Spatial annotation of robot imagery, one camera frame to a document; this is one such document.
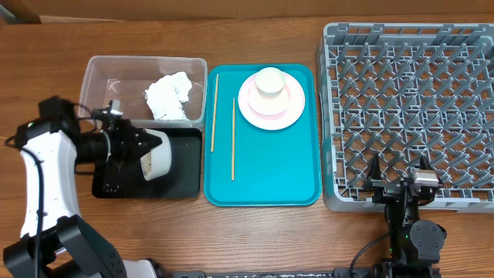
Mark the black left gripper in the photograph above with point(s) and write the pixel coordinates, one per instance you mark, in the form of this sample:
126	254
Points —
131	150

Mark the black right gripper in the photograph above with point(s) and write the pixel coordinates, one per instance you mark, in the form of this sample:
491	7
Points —
386	190

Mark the white grey bowl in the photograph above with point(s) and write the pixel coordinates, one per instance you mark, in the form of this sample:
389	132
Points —
157	162

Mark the white paper cup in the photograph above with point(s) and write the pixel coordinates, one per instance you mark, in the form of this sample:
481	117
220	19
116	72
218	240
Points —
270	80

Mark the pink bowl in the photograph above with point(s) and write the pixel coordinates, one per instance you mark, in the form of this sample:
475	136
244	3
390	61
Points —
268	104

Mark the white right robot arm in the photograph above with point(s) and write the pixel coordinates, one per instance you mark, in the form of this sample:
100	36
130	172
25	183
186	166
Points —
415	244

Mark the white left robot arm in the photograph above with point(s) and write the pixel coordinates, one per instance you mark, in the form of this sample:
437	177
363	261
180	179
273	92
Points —
55	240

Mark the black food waste tray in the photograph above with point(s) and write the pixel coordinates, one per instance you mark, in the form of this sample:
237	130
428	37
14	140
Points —
183	179

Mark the grey dishwasher rack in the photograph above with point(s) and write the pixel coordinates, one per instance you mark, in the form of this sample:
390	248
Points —
406	92

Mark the crumpled white napkin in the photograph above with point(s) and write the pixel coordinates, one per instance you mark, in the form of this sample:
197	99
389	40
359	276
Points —
165	97

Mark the clear plastic bin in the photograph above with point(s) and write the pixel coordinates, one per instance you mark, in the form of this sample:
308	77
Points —
123	80

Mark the teal plastic tray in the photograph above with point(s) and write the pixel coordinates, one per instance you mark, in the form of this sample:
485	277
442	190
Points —
272	168

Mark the right wooden chopstick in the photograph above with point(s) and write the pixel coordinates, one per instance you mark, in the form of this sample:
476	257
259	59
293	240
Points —
233	142

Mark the wooden chopstick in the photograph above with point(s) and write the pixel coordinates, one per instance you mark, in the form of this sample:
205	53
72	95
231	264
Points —
233	142
213	127

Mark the white pink plate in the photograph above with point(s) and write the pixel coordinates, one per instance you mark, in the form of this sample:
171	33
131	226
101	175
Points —
291	112

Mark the left wooden chopstick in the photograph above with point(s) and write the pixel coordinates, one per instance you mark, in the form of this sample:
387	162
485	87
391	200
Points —
213	127

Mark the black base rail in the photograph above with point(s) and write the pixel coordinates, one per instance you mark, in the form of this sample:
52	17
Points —
336	273

